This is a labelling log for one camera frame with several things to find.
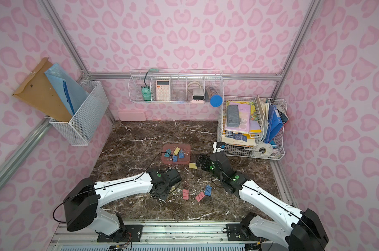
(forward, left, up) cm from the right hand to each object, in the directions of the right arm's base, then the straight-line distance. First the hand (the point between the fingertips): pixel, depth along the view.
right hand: (200, 156), depth 78 cm
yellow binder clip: (+14, +16, -16) cm, 27 cm away
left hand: (-12, +20, -14) cm, 27 cm away
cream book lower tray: (+13, -21, -3) cm, 25 cm away
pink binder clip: (-13, +8, -16) cm, 22 cm away
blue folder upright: (+22, -43, 0) cm, 48 cm away
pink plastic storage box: (+18, +10, -20) cm, 29 cm away
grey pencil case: (+23, -18, +5) cm, 29 cm away
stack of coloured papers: (+23, -28, +2) cm, 36 cm away
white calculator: (+39, +23, +12) cm, 47 cm away
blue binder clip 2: (+12, +13, -18) cm, 25 cm away
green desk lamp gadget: (+35, +31, +15) cm, 50 cm away
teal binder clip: (+14, +21, -17) cm, 31 cm away
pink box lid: (+42, +51, -13) cm, 68 cm away
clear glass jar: (+38, +12, +8) cm, 41 cm away
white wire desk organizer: (+20, -50, -16) cm, 56 cm away
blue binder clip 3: (-10, -4, -17) cm, 21 cm away
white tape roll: (+14, -41, -13) cm, 46 cm away
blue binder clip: (+9, +16, -17) cm, 25 cm away
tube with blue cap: (+27, -8, +14) cm, 32 cm away
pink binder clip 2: (-14, +1, -17) cm, 22 cm away
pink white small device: (+34, +2, +13) cm, 36 cm away
